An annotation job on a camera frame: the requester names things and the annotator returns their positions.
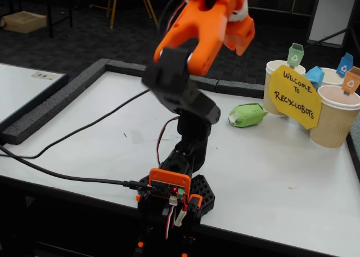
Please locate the black-framed whiteboard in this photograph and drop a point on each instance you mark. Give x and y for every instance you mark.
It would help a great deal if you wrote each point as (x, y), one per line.
(22, 91)

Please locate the white panel with black frame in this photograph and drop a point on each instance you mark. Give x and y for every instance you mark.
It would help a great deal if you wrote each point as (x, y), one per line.
(332, 18)

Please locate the small paper label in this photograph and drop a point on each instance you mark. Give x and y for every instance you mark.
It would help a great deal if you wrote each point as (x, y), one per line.
(43, 75)

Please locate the orange and black robot arm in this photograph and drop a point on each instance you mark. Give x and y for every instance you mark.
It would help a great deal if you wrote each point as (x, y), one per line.
(194, 23)

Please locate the blue paper-wrapped rubbish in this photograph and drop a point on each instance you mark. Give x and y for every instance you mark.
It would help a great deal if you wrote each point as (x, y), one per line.
(314, 76)

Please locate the yellow welcome paper sign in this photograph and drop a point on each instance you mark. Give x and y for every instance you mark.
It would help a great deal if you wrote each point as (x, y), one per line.
(295, 99)

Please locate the blue recycle bin tag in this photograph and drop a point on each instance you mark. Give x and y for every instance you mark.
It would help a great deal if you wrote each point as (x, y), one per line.
(344, 67)

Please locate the black table frame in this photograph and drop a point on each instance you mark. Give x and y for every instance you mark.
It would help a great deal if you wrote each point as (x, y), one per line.
(51, 23)

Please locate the paper cup with orange tag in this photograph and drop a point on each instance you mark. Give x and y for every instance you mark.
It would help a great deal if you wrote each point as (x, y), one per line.
(332, 125)

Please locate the cardboard box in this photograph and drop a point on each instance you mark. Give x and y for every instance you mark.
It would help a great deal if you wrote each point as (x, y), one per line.
(25, 22)

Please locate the orange recycle bin tag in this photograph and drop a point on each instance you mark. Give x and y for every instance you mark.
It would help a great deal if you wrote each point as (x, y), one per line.
(351, 81)

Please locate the orange-framed controller board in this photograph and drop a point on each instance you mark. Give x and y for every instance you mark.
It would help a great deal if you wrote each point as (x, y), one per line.
(168, 181)

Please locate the paper cup with green tag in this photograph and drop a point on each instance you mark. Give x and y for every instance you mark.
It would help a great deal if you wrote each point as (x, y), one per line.
(268, 99)

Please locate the green paper-wrapped rubbish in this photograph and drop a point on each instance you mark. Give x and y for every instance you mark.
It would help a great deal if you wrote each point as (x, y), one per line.
(246, 115)

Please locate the green recycle bin tag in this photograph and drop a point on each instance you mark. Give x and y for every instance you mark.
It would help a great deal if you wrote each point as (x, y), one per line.
(295, 56)

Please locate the paper cup with blue tag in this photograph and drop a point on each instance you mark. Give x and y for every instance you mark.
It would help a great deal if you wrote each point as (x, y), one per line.
(332, 77)

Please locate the black robot base clamp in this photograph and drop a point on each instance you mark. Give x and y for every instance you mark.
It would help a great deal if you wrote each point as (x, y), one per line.
(202, 192)

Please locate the grey foam border strip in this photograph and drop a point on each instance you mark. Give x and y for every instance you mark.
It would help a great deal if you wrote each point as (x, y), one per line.
(126, 66)
(354, 150)
(42, 108)

